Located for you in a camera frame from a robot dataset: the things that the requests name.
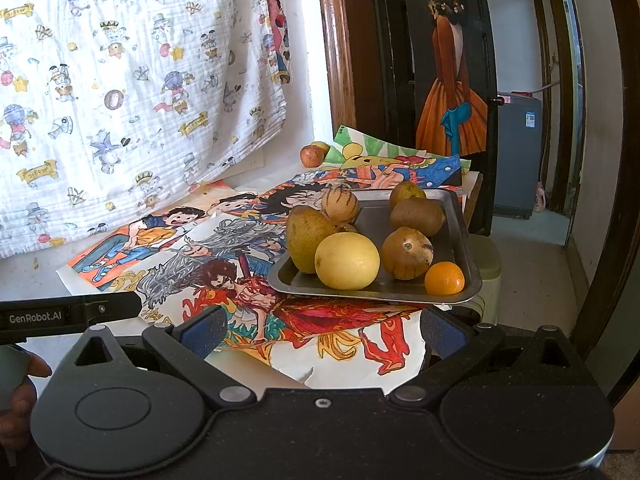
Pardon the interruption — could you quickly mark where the small orange tangerine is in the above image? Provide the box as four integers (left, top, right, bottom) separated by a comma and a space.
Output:
424, 261, 465, 297

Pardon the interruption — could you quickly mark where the round brown fruit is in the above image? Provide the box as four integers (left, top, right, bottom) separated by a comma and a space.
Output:
380, 226, 434, 281

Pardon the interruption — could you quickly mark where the large brown kiwi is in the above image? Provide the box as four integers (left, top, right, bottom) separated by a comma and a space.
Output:
390, 197, 446, 236

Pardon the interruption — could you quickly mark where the yellow round citrus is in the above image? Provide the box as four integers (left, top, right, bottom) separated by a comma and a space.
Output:
314, 232, 381, 290

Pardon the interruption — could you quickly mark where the yellow-brown pear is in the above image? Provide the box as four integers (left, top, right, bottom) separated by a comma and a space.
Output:
390, 181, 426, 209

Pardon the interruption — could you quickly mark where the small brown kiwi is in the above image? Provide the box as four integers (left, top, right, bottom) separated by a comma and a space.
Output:
336, 222, 357, 233

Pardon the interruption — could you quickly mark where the striped pepino melon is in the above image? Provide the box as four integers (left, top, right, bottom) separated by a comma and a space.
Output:
321, 188, 359, 223

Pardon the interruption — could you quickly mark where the yellow-green pear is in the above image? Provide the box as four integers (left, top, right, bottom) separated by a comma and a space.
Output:
285, 205, 337, 274

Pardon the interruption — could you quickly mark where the person's left hand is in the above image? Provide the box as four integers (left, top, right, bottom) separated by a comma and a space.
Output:
1, 350, 52, 451

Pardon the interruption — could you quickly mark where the boys cartoon poster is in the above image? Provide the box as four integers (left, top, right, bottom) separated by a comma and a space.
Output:
58, 181, 257, 295

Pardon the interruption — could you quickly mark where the grey round stool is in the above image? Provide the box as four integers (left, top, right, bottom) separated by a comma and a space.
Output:
450, 234, 502, 326

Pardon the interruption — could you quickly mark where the grey metal tray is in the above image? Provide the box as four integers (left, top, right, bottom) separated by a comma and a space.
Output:
267, 187, 484, 306

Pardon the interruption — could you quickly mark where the white cartoon print cloth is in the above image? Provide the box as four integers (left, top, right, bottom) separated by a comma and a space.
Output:
1, 0, 286, 257

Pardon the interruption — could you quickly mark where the Luffy anime poster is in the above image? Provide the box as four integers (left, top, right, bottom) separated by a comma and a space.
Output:
209, 156, 463, 223

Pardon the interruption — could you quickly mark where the Winnie the Pooh poster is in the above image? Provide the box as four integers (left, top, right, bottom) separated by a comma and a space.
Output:
321, 126, 471, 181

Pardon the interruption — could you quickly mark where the yellow fruit behind apple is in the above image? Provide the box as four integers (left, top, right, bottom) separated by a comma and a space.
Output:
311, 141, 330, 154

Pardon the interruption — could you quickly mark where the red apple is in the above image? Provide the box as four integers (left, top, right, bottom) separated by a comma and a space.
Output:
299, 144, 326, 168

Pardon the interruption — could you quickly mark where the painted woman door panel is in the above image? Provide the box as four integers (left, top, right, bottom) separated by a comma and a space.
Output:
406, 0, 496, 165

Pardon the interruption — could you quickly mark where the brown wooden door frame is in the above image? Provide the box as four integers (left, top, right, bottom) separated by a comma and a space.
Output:
320, 0, 416, 148

